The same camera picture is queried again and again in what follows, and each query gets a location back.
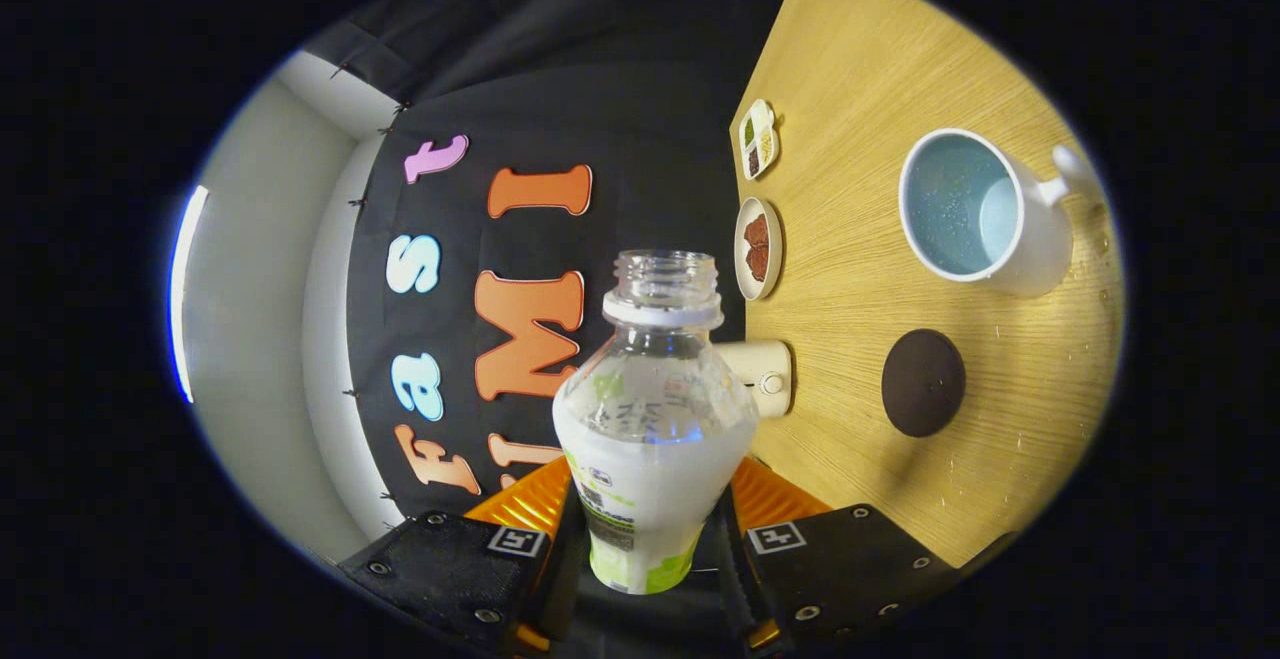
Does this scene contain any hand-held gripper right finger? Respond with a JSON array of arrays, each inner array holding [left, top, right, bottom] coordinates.
[[712, 454, 963, 658]]

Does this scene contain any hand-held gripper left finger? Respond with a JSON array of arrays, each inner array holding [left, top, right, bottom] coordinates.
[[338, 454, 593, 658]]

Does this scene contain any dark brown round coaster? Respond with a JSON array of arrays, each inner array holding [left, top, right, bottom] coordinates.
[[881, 328, 967, 438]]

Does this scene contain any clear plastic juice bottle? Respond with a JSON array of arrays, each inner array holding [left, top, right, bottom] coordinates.
[[552, 249, 761, 597]]

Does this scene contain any white cup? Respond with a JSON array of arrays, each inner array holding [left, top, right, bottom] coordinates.
[[898, 127, 1101, 298]]

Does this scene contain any white toaster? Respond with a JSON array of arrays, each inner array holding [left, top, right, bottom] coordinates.
[[716, 340, 794, 418]]

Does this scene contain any small round white plate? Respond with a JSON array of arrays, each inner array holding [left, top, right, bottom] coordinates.
[[734, 196, 784, 302]]

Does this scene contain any ceiling light strip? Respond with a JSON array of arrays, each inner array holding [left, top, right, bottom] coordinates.
[[168, 184, 211, 405]]

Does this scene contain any white divided snack dish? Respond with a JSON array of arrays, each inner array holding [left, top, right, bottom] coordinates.
[[738, 99, 781, 181]]

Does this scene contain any black backdrop cloth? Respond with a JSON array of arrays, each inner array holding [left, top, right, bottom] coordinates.
[[300, 0, 881, 659]]

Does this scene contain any wooden table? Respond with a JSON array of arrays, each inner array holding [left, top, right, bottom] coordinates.
[[728, 0, 1126, 570]]

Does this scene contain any row of black cloth clips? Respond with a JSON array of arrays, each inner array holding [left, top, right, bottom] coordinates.
[[333, 59, 411, 502]]

